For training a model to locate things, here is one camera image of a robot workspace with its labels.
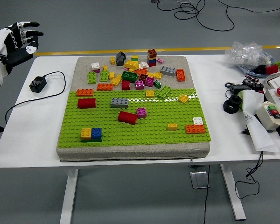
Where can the yellow two-by-two brick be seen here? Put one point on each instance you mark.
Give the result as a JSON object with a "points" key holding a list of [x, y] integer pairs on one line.
{"points": [[150, 93], [86, 133], [157, 75], [183, 98], [172, 127]]}

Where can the blue two-by-two brick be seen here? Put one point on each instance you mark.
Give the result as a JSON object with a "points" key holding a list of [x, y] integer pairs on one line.
{"points": [[96, 133]]}

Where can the dark green two-by-four brick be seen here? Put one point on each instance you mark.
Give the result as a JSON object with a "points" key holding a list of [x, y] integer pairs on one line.
{"points": [[129, 76], [93, 140]]}

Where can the orange two-by-four brick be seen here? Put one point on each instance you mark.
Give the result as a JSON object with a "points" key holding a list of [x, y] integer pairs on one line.
{"points": [[84, 93], [195, 129], [105, 87], [180, 75]]}

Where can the lime green two-by-four brick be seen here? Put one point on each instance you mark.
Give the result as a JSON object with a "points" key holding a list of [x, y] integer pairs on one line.
{"points": [[163, 92], [91, 78], [104, 76]]}

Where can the red two-by-four brick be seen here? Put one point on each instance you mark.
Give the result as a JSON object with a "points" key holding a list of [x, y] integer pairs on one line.
{"points": [[86, 103], [127, 117]]}

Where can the white two-by-two brick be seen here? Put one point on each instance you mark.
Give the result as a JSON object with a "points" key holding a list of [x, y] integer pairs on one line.
{"points": [[95, 65], [198, 120]]}

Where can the yellow two-by-four brick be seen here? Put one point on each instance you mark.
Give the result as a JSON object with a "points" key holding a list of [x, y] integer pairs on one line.
{"points": [[116, 80]]}

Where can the grey two-by-four brick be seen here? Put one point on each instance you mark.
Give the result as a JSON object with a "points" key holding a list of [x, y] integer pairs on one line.
{"points": [[119, 102], [168, 71]]}

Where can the red two-by-two brick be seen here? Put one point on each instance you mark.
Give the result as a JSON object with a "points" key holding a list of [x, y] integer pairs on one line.
{"points": [[125, 85]]}

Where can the yellow curved brick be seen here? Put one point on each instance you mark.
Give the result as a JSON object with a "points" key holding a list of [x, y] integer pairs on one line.
{"points": [[131, 64]]}

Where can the lime and yellow brick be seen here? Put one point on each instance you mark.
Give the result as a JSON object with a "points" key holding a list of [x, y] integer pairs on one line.
{"points": [[135, 58]]}

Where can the magenta two-by-two brick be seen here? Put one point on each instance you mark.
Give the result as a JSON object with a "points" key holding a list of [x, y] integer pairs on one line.
{"points": [[149, 81], [139, 85]]}

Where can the dark brown brick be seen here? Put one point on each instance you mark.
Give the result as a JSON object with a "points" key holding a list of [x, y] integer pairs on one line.
{"points": [[143, 77]]}

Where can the pink two-by-two brick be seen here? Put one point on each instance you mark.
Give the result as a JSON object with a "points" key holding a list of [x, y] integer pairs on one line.
{"points": [[141, 113]]}

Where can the blue stacked brick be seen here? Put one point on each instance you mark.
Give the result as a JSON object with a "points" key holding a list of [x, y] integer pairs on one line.
{"points": [[151, 60]]}

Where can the red stacked brick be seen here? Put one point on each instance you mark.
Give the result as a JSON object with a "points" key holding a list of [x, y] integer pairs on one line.
{"points": [[151, 64]]}

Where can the brown two-by-two brick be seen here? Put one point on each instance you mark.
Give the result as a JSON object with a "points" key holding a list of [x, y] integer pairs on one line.
{"points": [[152, 53]]}

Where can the green studded baseplate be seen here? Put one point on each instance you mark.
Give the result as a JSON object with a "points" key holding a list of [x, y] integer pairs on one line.
{"points": [[142, 133]]}

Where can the small dark green brick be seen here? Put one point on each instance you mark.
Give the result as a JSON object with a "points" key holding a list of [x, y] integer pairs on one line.
{"points": [[157, 84]]}

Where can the pink flat brick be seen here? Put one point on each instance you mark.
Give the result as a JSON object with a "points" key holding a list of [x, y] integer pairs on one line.
{"points": [[160, 60]]}

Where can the yellow flat two-by-two brick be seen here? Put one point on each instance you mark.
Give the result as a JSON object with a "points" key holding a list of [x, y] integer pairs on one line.
{"points": [[172, 127]]}

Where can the black power brick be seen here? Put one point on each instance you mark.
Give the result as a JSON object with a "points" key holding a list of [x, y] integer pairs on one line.
{"points": [[240, 88]]}

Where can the black power adapter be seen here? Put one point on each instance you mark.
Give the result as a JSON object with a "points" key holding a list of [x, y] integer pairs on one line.
{"points": [[38, 84]]}

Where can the dark grey angled piece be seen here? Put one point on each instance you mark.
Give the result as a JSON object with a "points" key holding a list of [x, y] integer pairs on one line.
{"points": [[120, 59]]}

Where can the grey-brown cushion mat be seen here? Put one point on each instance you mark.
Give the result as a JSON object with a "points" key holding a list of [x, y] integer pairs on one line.
{"points": [[130, 154]]}

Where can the white table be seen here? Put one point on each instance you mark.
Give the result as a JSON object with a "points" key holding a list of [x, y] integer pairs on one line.
{"points": [[212, 93]]}

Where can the silver metal foot plate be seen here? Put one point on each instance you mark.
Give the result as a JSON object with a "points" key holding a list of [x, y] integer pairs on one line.
{"points": [[191, 179]]}

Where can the large black nut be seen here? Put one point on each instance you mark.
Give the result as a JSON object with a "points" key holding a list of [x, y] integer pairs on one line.
{"points": [[227, 108]]}

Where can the lime green sheet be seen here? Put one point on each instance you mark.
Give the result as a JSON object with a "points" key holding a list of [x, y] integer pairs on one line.
{"points": [[240, 100]]}

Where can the clear crumpled plastic bag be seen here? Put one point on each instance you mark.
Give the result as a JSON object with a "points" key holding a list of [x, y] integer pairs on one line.
{"points": [[245, 54]]}

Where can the blue bowl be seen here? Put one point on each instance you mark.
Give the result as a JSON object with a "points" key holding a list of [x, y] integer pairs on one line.
{"points": [[247, 71]]}

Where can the black round part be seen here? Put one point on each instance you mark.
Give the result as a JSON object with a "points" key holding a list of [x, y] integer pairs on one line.
{"points": [[247, 81]]}

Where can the small black module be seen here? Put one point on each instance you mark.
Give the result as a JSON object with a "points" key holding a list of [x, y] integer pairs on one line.
{"points": [[258, 87]]}

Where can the black plastic part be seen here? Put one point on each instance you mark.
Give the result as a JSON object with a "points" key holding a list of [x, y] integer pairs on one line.
{"points": [[260, 70]]}

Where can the white paper bag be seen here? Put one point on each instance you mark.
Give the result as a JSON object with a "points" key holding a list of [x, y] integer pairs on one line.
{"points": [[256, 130]]}

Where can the small white part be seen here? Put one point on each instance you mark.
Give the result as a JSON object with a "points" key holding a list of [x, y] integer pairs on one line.
{"points": [[268, 61]]}

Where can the small white button box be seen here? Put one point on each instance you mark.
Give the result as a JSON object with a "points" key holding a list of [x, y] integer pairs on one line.
{"points": [[264, 116]]}

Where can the white control box with buttons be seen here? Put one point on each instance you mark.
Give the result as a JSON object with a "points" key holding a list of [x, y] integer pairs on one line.
{"points": [[274, 99]]}

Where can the white flat device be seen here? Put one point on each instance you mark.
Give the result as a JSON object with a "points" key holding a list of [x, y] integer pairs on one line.
{"points": [[278, 81]]}

